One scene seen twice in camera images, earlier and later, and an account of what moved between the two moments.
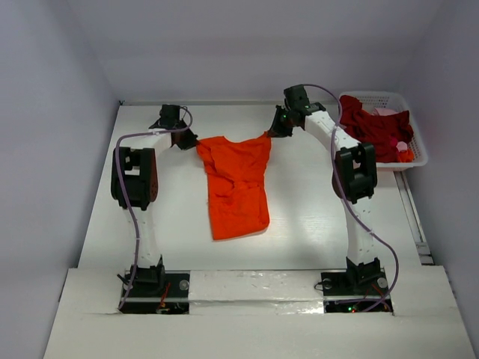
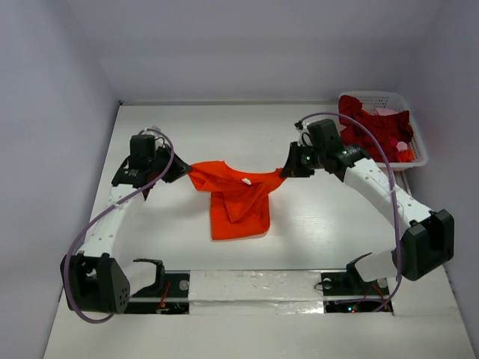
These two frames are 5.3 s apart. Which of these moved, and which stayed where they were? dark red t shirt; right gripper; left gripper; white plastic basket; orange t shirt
Moved: right gripper; orange t shirt; left gripper
Stayed: dark red t shirt; white plastic basket
